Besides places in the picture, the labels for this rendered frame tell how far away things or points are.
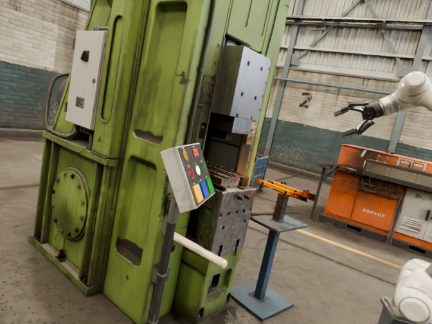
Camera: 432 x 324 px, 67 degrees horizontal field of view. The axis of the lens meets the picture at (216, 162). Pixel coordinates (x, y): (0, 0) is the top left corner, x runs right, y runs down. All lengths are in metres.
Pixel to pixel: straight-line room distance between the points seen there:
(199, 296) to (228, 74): 1.40
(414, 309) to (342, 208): 3.89
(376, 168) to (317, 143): 4.60
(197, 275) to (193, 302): 0.18
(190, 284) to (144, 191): 0.68
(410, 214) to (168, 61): 4.22
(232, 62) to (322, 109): 7.78
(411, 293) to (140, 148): 1.55
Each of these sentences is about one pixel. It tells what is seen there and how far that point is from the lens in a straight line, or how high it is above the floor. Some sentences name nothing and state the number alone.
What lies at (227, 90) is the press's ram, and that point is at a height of 1.50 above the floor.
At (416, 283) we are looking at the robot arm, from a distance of 1.67.
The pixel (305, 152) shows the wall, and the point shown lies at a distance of 9.69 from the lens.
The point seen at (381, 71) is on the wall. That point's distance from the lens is 9.69.
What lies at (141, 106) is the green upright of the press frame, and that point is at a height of 1.31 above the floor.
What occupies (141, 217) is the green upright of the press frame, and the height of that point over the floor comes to 0.63.
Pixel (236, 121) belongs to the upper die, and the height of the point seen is 1.34.
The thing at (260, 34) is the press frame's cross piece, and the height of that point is 1.93.
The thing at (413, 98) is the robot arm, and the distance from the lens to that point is 1.64.
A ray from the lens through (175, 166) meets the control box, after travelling 1.40.
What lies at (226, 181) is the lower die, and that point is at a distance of 2.05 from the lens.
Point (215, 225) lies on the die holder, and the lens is 2.02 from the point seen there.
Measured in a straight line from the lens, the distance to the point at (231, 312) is 2.57.
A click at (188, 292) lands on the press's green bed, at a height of 0.19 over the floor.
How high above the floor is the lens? 1.39
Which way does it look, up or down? 9 degrees down
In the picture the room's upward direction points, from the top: 12 degrees clockwise
